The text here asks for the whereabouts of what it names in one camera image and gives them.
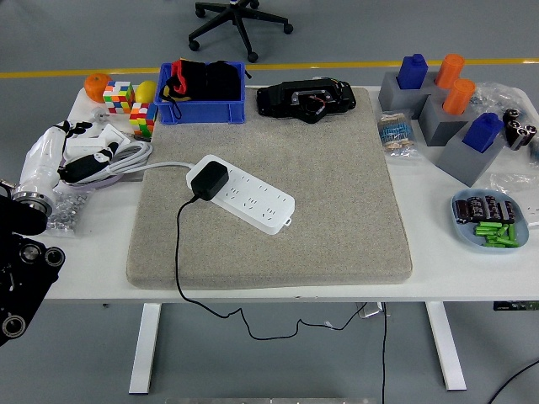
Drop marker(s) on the grey-brown mat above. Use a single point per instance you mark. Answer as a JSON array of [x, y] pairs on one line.
[[316, 219]]

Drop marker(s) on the clear bag of screws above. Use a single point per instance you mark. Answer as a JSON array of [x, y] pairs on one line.
[[67, 210]]

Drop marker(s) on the black table control panel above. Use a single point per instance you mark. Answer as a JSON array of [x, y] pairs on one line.
[[513, 306]]

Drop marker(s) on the light blue tray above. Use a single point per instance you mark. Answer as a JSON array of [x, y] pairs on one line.
[[463, 235]]

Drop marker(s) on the grey block holder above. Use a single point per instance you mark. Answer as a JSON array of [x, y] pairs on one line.
[[438, 126], [459, 162], [389, 94]]

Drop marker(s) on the yellow lemon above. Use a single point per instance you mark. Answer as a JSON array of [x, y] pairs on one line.
[[145, 90]]

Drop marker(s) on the blue square peg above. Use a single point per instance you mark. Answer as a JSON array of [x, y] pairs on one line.
[[412, 71], [482, 132]]

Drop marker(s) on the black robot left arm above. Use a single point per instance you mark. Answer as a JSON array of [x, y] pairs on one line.
[[25, 273]]

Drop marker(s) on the green battery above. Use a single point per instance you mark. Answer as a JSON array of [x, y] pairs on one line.
[[497, 239], [488, 231], [488, 225], [511, 232], [501, 244]]

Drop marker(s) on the black office chair base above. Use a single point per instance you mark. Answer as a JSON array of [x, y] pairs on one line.
[[242, 21]]

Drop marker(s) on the colourful puzzle cube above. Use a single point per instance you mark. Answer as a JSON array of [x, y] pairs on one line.
[[143, 118], [119, 97]]

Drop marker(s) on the black printed capacitor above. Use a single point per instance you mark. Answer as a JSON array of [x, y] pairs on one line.
[[461, 211], [476, 208], [492, 208], [508, 211]]

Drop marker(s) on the white flat box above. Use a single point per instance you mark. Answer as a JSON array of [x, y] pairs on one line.
[[84, 145]]

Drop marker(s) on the black machine part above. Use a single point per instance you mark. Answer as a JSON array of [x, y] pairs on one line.
[[278, 101]]

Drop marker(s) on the blue plastic bin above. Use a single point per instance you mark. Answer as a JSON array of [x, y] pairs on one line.
[[202, 113]]

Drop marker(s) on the silver bracket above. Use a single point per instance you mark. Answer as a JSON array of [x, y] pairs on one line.
[[370, 311]]

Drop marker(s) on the small crumpled clear bag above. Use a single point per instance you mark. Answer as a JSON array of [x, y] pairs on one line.
[[513, 183]]

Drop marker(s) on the white power strip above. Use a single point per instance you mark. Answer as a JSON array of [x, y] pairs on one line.
[[257, 206]]

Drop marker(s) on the orange fruit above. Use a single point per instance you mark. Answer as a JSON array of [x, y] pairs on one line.
[[94, 86]]

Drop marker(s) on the orange cylinder peg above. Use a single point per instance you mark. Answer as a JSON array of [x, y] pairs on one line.
[[459, 97], [449, 69]]

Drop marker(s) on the white table leg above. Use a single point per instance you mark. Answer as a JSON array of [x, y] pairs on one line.
[[444, 345], [145, 349]]

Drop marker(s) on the large clear plastic bag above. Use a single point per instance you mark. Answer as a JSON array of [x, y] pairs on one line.
[[492, 94]]

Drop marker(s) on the clear bag of resistors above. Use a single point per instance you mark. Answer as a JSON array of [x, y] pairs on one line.
[[396, 132]]

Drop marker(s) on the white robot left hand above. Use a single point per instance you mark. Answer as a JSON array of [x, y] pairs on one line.
[[40, 162]]

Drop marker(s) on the black and red fabric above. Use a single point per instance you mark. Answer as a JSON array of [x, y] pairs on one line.
[[219, 82]]

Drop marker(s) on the purple tape roll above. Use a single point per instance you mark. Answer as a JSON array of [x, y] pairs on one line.
[[101, 184]]

